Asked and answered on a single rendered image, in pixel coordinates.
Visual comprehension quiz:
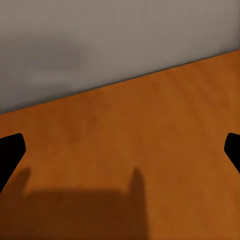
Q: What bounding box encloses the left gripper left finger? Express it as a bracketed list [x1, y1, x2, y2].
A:
[0, 133, 26, 193]

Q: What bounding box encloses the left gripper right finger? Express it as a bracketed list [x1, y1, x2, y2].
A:
[224, 133, 240, 173]

